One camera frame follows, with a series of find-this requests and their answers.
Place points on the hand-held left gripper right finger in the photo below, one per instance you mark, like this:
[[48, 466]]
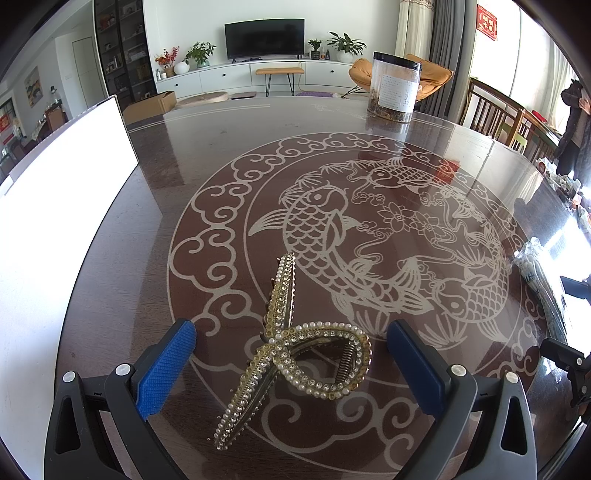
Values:
[[418, 369]]

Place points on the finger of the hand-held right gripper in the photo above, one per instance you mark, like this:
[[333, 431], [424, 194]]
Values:
[[561, 353], [577, 285]]

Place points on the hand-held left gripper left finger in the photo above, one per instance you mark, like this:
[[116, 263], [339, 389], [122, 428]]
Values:
[[164, 369]]

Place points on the gold pearl hair clip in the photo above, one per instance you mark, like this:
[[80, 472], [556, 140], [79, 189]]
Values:
[[284, 281]]

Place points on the patterned brown glass desktop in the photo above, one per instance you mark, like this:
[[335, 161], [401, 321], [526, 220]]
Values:
[[184, 184]]

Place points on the wooden chair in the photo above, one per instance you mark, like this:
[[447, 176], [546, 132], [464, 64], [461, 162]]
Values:
[[489, 108], [535, 138]]

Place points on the white partition board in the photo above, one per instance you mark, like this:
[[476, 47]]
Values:
[[46, 230]]

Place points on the orange lounge chair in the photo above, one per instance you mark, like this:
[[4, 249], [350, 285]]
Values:
[[434, 74]]

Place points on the cardboard box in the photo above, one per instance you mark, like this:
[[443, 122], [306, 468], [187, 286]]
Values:
[[152, 104]]

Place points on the clear jar with black lid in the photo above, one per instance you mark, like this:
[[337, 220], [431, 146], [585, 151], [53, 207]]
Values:
[[392, 92]]

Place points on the grey curtain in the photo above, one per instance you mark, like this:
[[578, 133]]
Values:
[[455, 46]]

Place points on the red window decoration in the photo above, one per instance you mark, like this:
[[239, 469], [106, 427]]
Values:
[[487, 22]]

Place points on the red door banner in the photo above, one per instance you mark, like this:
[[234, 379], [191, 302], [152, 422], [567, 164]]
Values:
[[4, 124]]

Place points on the white television cabinet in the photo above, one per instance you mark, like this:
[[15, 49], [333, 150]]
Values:
[[207, 78]]

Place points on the white round vase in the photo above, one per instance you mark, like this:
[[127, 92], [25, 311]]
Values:
[[181, 68]]

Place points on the cream curtain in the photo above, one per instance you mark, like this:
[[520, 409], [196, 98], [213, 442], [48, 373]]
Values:
[[413, 27]]

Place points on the red flower arrangement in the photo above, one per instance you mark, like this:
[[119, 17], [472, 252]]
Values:
[[167, 57]]

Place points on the bushy green potted plant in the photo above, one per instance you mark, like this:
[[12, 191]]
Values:
[[201, 53]]

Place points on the wooden bench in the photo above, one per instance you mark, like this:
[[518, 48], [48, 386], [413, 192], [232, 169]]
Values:
[[279, 70]]

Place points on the dark display shelf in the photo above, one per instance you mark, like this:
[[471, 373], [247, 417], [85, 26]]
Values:
[[124, 50]]

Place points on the large-leaf potted plant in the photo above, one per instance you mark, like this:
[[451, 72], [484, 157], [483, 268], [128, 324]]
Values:
[[346, 46]]

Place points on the small potted plant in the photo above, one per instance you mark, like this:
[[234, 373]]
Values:
[[315, 48]]

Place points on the black television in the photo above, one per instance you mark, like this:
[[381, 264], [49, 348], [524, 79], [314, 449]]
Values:
[[265, 39]]

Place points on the framed wall painting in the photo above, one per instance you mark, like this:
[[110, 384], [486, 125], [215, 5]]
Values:
[[32, 86]]

